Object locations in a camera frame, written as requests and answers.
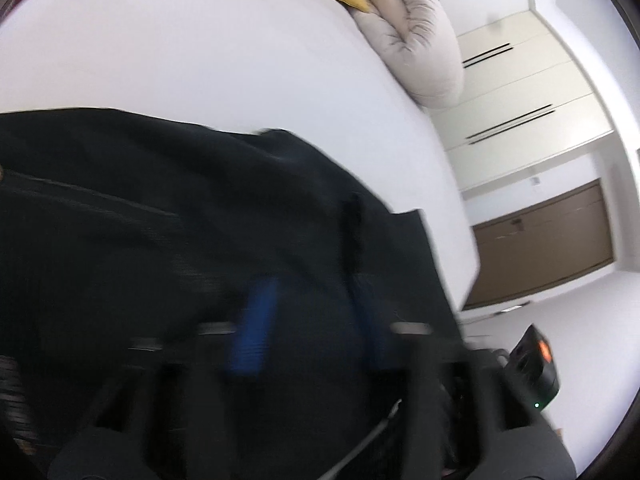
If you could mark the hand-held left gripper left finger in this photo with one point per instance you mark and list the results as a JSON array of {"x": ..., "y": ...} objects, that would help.
[{"x": 255, "y": 330}]

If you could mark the folded beige duvet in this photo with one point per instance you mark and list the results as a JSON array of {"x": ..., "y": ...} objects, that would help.
[{"x": 420, "y": 45}]

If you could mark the cream wardrobe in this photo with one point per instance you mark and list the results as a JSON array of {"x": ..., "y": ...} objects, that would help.
[{"x": 525, "y": 90}]

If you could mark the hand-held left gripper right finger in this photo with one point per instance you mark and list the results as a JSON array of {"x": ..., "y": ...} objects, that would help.
[{"x": 372, "y": 325}]

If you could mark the bed with grey headboard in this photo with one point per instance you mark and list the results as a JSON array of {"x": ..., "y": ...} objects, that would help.
[{"x": 200, "y": 35}]

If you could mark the black denim pants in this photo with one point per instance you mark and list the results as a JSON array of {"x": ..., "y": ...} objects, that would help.
[{"x": 200, "y": 235}]

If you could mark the brown wooden door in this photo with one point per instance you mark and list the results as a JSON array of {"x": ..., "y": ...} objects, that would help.
[{"x": 545, "y": 245}]

